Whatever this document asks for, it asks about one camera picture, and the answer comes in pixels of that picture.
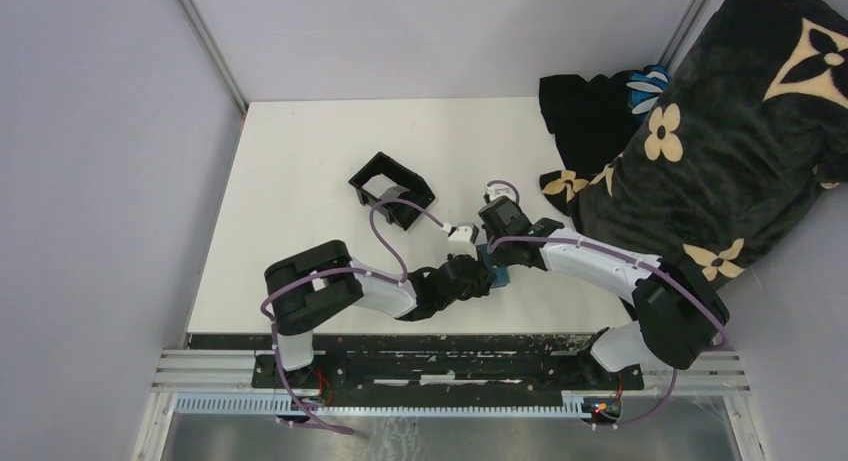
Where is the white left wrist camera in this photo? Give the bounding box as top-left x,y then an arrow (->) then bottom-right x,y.
447,223 -> 479,258

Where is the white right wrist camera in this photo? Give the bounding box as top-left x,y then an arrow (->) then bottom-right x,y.
483,185 -> 517,204

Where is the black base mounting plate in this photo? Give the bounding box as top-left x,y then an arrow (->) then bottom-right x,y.
286,334 -> 644,408

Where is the blue leather card holder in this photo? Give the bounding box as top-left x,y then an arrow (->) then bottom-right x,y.
476,244 -> 510,290

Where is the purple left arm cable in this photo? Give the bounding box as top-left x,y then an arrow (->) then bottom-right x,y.
259,198 -> 458,436

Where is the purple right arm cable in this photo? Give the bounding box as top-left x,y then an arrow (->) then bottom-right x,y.
486,180 -> 729,429

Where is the blue white patterned cloth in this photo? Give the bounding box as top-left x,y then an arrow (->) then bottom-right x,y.
625,65 -> 672,120

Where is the light blue slotted cable duct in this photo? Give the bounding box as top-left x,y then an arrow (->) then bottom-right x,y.
173,392 -> 591,420

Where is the black cloth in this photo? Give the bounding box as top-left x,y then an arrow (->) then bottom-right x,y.
538,70 -> 641,178

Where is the black floral fleece blanket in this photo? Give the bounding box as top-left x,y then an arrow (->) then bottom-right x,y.
538,0 -> 847,287

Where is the aluminium frame rail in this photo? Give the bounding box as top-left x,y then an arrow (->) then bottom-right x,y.
152,350 -> 255,393

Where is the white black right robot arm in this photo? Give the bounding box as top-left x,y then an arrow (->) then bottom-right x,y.
478,197 -> 730,389

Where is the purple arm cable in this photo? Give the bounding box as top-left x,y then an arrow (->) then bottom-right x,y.
259,198 -> 458,436
486,180 -> 729,429

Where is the stack of silver cards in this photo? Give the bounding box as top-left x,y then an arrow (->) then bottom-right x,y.
363,174 -> 409,200

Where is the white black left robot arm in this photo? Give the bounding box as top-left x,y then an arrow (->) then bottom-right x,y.
260,240 -> 496,388

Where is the black plastic card bin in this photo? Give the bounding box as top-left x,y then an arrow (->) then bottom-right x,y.
348,151 -> 436,231

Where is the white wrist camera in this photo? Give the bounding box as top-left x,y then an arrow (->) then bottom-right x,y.
447,223 -> 479,258
483,185 -> 517,204

